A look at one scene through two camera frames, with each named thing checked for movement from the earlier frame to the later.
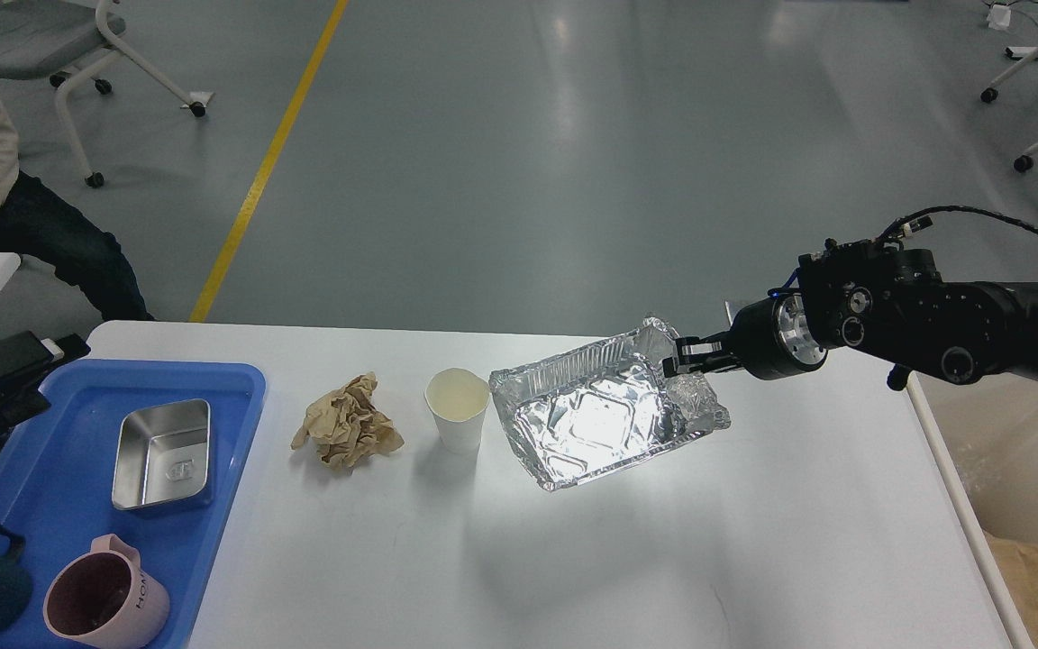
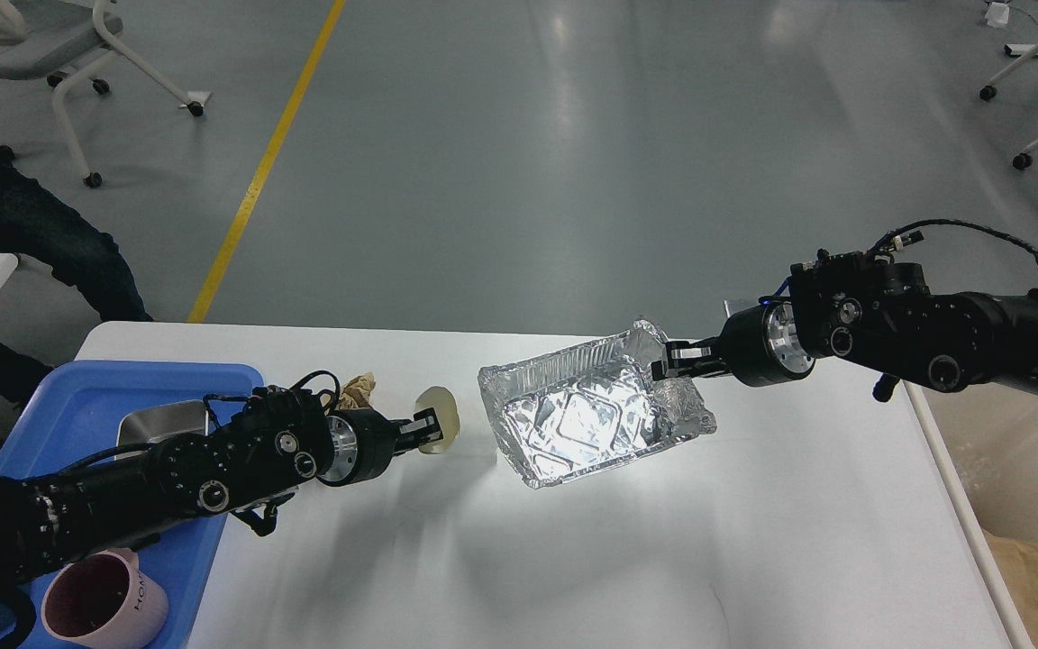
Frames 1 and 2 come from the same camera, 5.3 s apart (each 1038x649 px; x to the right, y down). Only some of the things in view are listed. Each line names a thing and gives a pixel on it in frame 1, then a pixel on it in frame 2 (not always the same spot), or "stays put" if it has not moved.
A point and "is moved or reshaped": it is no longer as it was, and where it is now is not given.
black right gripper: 769,339 stays put
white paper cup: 459,398 is moved or reshaped
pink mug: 104,598 stays put
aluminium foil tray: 582,411 stays put
